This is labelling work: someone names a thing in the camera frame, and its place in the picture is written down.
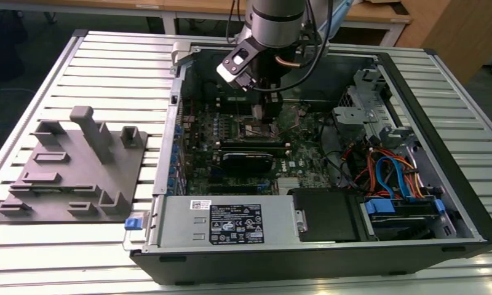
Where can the metal locking lever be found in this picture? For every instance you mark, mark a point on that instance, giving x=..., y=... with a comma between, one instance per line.
x=288, y=127

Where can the metal drive cage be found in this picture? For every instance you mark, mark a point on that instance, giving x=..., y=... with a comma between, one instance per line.
x=348, y=118

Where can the wooden cabinet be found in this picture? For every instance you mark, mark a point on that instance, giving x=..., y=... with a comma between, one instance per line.
x=455, y=30

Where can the black graphics card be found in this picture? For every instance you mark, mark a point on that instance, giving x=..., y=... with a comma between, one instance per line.
x=246, y=164

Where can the blue case latch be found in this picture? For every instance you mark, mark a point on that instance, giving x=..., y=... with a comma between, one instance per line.
x=132, y=223

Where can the hard disk in blue carrier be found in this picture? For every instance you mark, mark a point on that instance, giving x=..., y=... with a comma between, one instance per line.
x=379, y=207

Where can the silver heat sink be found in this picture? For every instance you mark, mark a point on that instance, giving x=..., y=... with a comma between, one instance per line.
x=288, y=182

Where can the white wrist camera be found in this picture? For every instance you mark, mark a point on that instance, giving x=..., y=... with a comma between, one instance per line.
x=235, y=64

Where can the silver power supply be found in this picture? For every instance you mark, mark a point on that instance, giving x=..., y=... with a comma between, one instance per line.
x=180, y=227

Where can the wooden desk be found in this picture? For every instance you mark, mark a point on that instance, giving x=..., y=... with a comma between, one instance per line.
x=378, y=15

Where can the silver CPU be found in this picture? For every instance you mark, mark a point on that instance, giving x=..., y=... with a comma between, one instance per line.
x=258, y=111

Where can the black PC case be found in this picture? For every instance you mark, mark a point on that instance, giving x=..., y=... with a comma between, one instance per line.
x=311, y=264

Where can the green motherboard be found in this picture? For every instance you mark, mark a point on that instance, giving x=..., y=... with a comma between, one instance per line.
x=311, y=172

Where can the CPU socket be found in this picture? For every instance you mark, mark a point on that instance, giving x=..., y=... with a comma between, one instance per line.
x=254, y=132

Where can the black drive bay cover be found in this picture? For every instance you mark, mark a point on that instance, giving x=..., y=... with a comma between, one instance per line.
x=328, y=215

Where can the grey parts rack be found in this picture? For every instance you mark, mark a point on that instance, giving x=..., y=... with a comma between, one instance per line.
x=86, y=172

